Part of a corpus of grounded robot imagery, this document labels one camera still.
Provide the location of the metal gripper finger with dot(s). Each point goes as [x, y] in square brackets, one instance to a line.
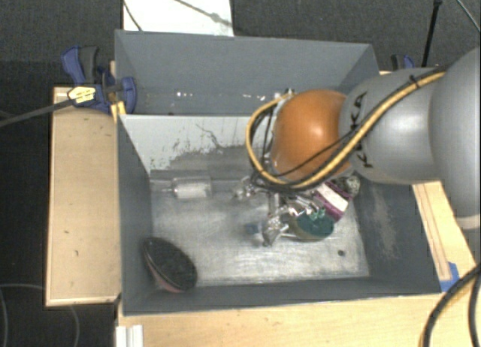
[273, 239]
[269, 230]

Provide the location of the grey metal bin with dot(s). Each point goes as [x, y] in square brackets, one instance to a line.
[240, 255]

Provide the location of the dark green round lid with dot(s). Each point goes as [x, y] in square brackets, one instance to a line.
[313, 227]

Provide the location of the purple and white striped cup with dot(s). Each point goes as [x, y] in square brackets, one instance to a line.
[335, 200]

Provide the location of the grey speckled stone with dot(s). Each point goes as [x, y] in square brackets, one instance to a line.
[352, 184]

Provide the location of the silver metal cylinder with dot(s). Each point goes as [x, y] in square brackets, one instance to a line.
[191, 187]

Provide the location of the black round dish pink rim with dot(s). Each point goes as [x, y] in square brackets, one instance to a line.
[169, 264]

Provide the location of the pale wood board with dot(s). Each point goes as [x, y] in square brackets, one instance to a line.
[82, 203]

